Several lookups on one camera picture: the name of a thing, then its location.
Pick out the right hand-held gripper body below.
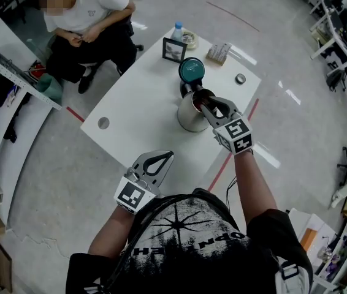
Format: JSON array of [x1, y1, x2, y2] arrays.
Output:
[[213, 111, 254, 156]]

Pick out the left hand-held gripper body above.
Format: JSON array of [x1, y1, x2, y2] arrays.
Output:
[[113, 167, 161, 216]]

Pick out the stainless steel electric kettle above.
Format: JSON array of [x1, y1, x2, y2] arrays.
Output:
[[177, 56, 219, 133]]

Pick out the person's right forearm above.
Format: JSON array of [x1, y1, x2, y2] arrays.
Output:
[[233, 150, 279, 227]]

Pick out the person's left forearm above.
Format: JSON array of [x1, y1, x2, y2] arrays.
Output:
[[87, 206, 135, 257]]

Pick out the person's black printed t-shirt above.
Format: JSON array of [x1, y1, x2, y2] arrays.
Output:
[[66, 188, 314, 294]]

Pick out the beige tape roll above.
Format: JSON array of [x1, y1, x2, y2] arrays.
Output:
[[181, 29, 200, 48]]

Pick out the plastic water bottle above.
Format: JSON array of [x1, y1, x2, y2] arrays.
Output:
[[170, 21, 185, 41]]

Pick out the green bin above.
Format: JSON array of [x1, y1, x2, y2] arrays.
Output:
[[36, 73, 64, 105]]

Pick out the small white table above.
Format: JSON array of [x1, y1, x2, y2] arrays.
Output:
[[288, 208, 339, 257]]

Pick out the black office chair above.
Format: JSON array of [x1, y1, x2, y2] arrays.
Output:
[[112, 13, 144, 77]]

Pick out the orange box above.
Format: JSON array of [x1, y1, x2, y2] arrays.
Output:
[[299, 227, 316, 253]]

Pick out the red canister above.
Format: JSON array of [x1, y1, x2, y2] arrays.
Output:
[[27, 59, 47, 80]]

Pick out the white shelf unit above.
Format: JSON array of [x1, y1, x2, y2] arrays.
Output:
[[0, 32, 63, 242]]

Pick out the black picture frame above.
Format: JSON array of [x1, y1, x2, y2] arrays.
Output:
[[162, 37, 188, 64]]

